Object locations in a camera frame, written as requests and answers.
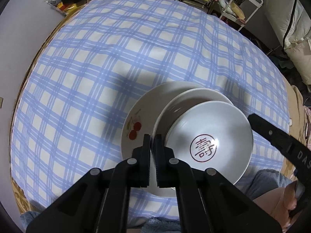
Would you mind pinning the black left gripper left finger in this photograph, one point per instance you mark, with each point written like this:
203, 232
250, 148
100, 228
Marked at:
99, 200

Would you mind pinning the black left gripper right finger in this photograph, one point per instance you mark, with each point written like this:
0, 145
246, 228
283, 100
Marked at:
207, 201

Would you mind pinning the white bowl red exterior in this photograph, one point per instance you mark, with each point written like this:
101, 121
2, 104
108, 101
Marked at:
215, 135

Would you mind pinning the white cherry-pattern plate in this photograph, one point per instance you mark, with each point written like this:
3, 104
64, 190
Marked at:
142, 117

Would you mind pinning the plain white deep plate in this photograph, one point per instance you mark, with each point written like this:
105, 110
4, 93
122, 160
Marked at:
182, 103

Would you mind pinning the person's right hand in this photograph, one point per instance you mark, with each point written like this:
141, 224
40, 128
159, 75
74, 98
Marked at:
289, 203

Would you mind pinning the tan blanket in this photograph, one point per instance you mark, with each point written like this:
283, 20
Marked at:
299, 123

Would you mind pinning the blue plaid cloth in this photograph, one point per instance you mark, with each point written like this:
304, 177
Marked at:
75, 101

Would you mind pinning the cream cushion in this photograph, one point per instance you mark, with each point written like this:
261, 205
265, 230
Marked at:
291, 24

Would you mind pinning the white wire rack cart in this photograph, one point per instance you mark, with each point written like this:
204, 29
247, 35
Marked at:
237, 13

